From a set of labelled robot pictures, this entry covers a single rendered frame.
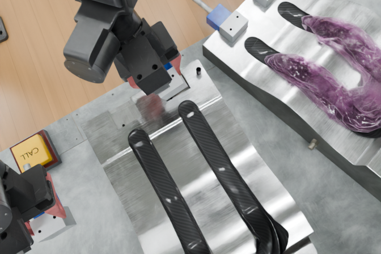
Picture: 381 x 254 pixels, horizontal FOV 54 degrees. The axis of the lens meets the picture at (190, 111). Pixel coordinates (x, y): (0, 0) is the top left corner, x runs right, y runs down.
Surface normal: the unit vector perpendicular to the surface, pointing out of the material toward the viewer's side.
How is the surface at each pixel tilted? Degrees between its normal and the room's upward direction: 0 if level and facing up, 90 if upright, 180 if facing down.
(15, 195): 62
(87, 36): 7
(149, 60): 23
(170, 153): 4
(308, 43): 29
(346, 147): 0
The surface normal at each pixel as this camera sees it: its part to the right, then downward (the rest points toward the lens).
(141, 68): -0.37, -0.45
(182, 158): -0.02, -0.21
